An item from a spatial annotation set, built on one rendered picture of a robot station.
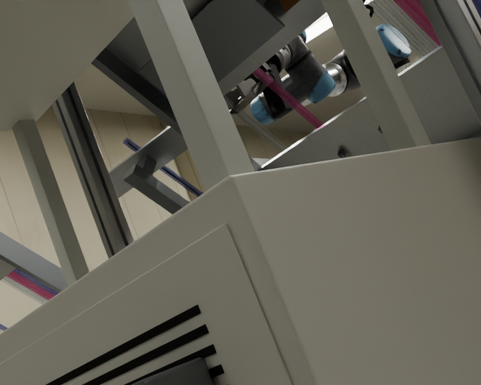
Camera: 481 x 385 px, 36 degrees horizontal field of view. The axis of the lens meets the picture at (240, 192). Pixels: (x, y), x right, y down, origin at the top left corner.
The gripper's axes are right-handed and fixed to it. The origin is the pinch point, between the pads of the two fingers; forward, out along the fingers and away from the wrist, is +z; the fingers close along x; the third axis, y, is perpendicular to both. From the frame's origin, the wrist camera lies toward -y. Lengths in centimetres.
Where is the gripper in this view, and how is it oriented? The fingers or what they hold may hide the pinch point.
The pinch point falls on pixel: (237, 110)
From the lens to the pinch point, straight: 154.5
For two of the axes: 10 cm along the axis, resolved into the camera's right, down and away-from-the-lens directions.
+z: -4.1, 5.5, -7.2
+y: -6.6, -7.3, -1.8
